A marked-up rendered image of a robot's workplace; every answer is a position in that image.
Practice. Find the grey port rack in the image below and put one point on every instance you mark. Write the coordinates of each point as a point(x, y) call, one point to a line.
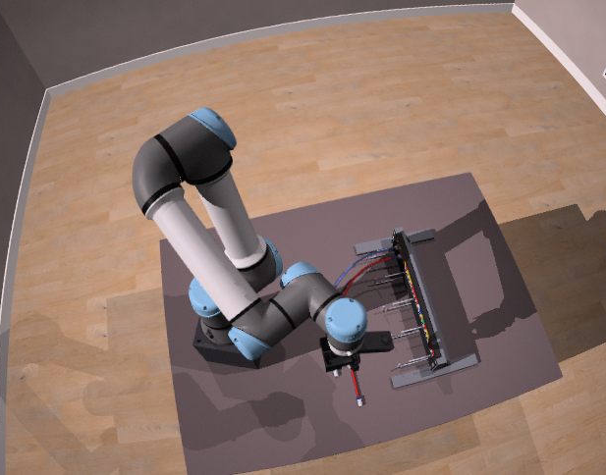
point(421, 305)

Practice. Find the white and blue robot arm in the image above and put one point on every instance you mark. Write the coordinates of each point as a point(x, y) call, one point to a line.
point(196, 149)

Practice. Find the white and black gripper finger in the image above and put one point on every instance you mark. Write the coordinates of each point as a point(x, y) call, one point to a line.
point(356, 367)

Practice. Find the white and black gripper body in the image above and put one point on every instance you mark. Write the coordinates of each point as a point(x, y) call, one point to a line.
point(332, 359)

